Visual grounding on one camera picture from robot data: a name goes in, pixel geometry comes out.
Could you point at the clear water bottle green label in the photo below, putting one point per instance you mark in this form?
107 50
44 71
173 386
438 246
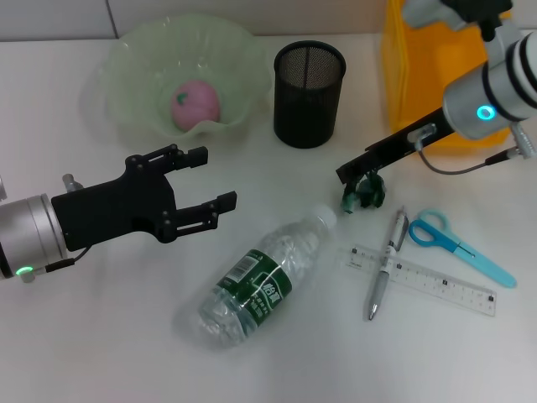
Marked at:
256 285

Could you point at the clear plastic ruler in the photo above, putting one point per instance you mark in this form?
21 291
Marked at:
440 285

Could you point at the yellow plastic bin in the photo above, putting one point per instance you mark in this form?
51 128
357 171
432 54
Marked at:
394 84

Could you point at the silver retractable pen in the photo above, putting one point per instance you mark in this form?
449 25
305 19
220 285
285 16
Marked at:
384 277

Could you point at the blue scissors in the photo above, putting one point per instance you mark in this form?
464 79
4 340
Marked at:
478 258

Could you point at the pink peach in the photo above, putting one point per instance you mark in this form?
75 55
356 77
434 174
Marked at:
197 105

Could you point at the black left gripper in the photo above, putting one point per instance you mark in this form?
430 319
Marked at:
113 205

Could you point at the translucent green fruit plate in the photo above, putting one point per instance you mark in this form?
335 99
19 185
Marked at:
138 63

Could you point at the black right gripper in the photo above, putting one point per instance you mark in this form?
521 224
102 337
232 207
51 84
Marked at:
403 140

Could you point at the black mesh pen holder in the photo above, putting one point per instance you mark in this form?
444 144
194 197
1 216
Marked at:
306 105

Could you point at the green plastic wrapper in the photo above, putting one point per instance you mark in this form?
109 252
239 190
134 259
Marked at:
369 193

